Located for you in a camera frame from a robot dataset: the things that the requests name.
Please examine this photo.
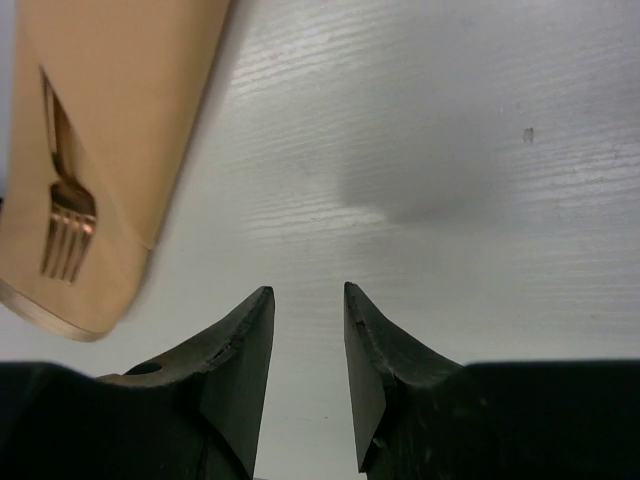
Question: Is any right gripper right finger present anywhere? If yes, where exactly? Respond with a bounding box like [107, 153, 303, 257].
[344, 282, 639, 479]

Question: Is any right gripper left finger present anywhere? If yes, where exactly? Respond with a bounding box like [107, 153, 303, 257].
[1, 287, 275, 479]

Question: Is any copper fork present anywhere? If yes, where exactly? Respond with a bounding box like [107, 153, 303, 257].
[40, 74, 98, 285]

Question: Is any peach satin napkin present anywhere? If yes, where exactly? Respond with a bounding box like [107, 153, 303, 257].
[1, 1, 231, 342]

